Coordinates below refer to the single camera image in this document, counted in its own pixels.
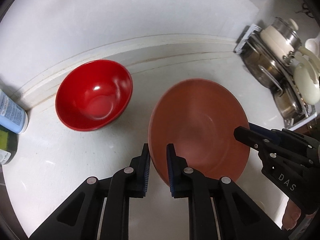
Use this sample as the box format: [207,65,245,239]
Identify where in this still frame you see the pink bowl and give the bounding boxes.
[148,79,249,184]

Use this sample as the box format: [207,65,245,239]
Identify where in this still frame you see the red and black bowl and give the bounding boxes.
[55,60,133,132]

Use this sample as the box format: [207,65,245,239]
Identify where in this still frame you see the right hand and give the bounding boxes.
[281,199,301,230]

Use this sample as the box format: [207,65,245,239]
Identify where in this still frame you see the steel pot lower right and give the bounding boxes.
[273,82,303,120]

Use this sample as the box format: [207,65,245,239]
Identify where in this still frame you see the steel pot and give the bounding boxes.
[242,41,283,94]
[273,82,303,120]

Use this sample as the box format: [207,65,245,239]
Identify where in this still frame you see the steel pot lower left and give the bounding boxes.
[242,41,283,94]

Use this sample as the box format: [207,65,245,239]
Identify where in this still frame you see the cream ceramic pot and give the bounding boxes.
[293,46,319,105]

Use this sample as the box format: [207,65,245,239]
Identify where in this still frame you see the white ladle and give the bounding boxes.
[305,35,320,57]

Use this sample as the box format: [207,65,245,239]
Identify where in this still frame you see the green dish soap bottle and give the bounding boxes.
[0,126,18,165]

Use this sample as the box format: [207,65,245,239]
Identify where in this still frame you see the black scissors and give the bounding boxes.
[295,3,314,18]

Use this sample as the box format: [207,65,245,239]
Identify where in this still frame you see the blue hand soap bottle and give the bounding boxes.
[0,90,29,134]

